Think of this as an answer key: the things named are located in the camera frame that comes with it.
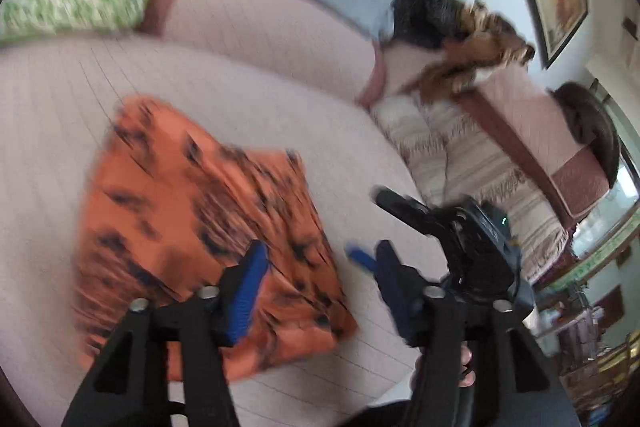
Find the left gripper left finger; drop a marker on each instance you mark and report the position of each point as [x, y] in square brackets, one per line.
[163, 362]

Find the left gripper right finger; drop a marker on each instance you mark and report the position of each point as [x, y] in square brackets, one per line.
[514, 381]

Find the orange black floral blouse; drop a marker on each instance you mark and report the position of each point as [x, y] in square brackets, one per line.
[168, 208]

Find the person right hand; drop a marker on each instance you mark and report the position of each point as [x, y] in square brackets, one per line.
[466, 377]

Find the striped floral cushion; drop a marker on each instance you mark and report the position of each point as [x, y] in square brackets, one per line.
[450, 156]

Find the dark brown garment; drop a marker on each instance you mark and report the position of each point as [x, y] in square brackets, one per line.
[591, 125]

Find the black furry garment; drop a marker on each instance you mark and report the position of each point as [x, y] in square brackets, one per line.
[428, 23]

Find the pink quilted sofa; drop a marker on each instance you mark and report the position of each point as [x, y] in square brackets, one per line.
[256, 73]

